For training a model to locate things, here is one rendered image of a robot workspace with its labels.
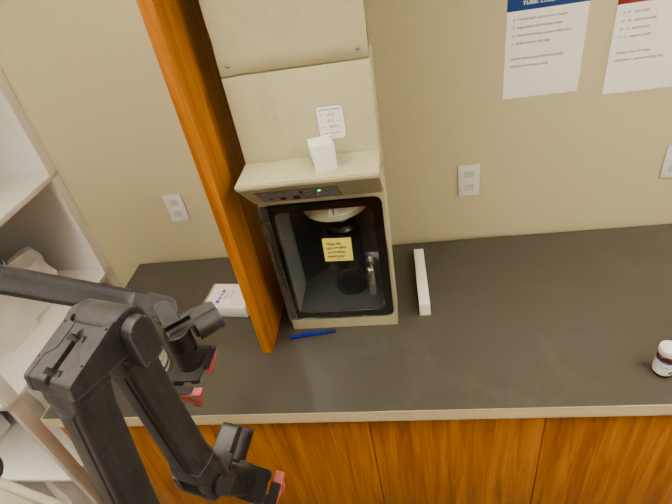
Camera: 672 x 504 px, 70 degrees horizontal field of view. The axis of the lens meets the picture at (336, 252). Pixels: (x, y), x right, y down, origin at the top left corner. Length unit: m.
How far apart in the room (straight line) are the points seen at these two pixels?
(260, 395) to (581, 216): 1.22
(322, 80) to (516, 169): 0.84
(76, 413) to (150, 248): 1.42
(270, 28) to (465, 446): 1.15
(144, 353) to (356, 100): 0.69
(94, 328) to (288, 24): 0.69
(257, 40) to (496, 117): 0.82
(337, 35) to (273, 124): 0.24
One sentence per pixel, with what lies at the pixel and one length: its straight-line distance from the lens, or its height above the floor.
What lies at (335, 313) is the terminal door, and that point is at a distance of 1.43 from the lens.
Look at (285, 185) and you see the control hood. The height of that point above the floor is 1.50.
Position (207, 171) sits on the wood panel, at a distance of 1.12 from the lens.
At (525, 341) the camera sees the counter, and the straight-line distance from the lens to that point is 1.43.
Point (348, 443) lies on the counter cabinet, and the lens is 1.46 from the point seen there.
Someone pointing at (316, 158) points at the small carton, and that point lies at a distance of 1.05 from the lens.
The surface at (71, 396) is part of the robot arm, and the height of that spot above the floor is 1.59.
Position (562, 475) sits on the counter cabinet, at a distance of 1.65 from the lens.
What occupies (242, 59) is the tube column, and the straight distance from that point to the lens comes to 1.10.
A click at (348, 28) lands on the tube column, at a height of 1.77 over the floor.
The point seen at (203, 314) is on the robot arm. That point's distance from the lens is 1.11.
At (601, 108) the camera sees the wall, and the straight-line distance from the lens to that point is 1.69.
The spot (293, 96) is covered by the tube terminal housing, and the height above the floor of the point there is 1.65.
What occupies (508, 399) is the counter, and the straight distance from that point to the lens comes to 1.31.
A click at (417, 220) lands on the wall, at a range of 1.75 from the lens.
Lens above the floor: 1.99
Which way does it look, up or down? 36 degrees down
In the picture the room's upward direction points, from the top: 11 degrees counter-clockwise
